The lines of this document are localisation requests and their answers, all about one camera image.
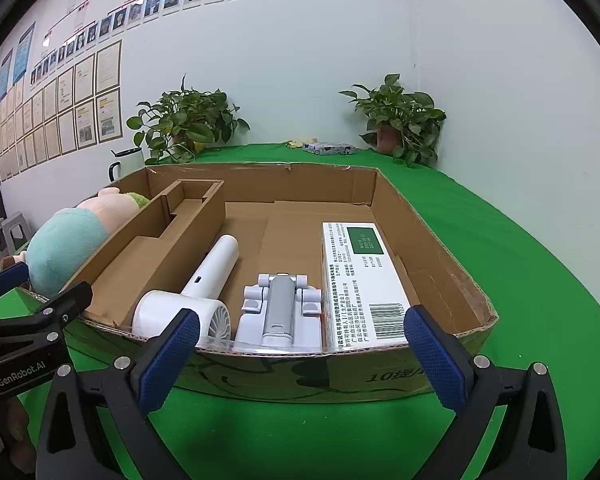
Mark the white hair dryer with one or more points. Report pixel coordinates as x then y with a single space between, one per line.
215 265

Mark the white medicine box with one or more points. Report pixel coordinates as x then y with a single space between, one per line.
360 280

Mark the green tablecloth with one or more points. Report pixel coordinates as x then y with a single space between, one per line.
530 260

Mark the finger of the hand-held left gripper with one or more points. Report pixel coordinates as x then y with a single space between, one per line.
5 277
65 305

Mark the person's left hand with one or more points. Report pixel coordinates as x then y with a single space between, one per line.
10 435

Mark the long brown cardboard box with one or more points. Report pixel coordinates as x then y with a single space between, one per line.
145 270

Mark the yellow cloth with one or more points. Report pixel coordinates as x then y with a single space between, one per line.
295 144

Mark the white folding phone stand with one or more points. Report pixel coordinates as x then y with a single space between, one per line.
280 305

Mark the bushy potted plant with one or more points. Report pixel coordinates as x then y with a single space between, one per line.
185 115

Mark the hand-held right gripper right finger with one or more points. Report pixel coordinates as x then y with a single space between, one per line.
432 355

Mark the patterned tissue packet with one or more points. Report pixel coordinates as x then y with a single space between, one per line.
330 148

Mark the pig plush toy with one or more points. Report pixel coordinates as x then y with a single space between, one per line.
65 250

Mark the row of blue wall posters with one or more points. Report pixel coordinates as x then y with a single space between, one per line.
24 52

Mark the large cardboard box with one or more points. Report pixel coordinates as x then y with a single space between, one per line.
305 375

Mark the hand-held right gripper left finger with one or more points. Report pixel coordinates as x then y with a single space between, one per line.
172 355

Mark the potted plant in brown pot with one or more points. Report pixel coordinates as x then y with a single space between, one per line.
400 115

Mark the wall of framed certificates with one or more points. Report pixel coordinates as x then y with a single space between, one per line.
90 110

